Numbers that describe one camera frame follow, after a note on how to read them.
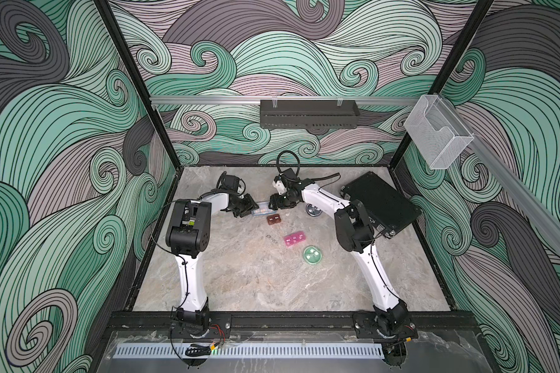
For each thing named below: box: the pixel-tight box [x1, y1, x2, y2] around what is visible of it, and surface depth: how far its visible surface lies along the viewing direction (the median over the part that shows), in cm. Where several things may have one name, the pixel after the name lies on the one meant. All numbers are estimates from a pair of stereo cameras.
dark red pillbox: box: [266, 213, 282, 226], surface depth 100 cm
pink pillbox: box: [283, 230, 307, 247], surface depth 94 cm
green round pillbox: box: [303, 245, 322, 265], surface depth 90 cm
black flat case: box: [340, 170, 422, 239], surface depth 101 cm
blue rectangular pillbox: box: [251, 201, 278, 217], surface depth 103 cm
